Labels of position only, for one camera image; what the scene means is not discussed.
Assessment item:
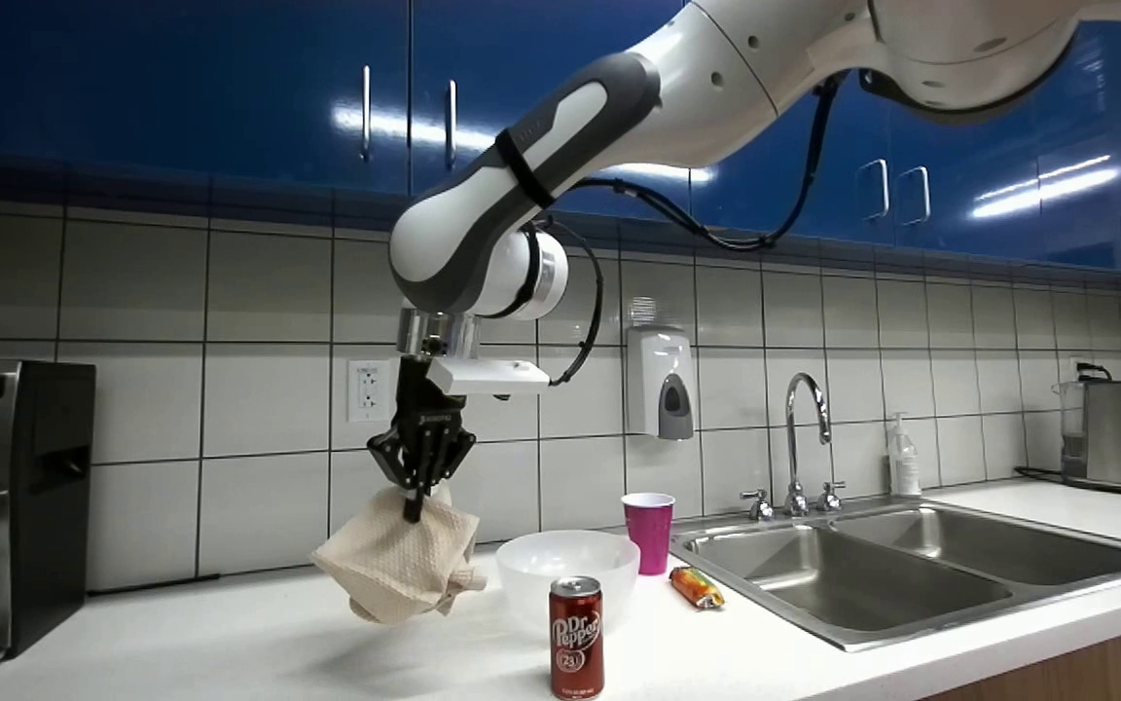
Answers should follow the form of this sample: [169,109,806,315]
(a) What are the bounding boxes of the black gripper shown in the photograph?
[368,353,483,526]

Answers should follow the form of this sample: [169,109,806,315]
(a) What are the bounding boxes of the beige towel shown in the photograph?
[308,483,496,626]

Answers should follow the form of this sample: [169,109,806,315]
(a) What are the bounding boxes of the translucent white bowl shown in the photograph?
[496,526,641,641]

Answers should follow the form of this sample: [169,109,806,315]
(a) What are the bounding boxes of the pink plastic cup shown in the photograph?
[621,492,676,579]

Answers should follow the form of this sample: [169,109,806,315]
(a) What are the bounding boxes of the red soda can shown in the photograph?
[544,572,608,701]

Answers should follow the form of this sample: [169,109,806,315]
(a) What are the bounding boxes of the orange toy carrot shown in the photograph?
[667,562,730,615]

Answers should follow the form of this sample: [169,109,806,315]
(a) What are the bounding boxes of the chrome faucet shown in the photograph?
[736,370,848,522]

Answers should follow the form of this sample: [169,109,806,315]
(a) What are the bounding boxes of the black coffee machine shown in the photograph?
[0,360,98,697]

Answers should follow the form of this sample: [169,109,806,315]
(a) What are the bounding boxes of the blue upper cabinet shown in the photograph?
[0,0,1121,284]

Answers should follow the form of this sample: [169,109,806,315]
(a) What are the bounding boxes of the clear dish soap bottle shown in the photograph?
[885,414,928,497]

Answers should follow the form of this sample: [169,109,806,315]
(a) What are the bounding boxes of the stainless steel double sink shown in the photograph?
[670,497,1121,653]

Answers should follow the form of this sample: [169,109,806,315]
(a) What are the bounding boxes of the stainless steel countertop appliance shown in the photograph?
[1058,362,1121,497]

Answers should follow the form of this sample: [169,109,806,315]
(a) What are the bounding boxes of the wooden base cabinet front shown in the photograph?
[933,615,1121,701]

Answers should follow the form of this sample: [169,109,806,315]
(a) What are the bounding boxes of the white wall outlet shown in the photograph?
[346,360,392,427]

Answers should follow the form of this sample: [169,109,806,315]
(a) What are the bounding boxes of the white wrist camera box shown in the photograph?
[426,353,555,401]

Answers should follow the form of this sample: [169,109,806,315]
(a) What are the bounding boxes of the white wall soap dispenser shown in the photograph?
[625,328,702,444]

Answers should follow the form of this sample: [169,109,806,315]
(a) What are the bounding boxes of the silver cabinet handle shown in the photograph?
[440,78,461,175]
[353,62,378,169]
[894,165,933,226]
[859,154,894,223]

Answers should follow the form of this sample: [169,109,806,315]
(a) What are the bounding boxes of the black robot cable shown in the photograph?
[540,74,848,388]

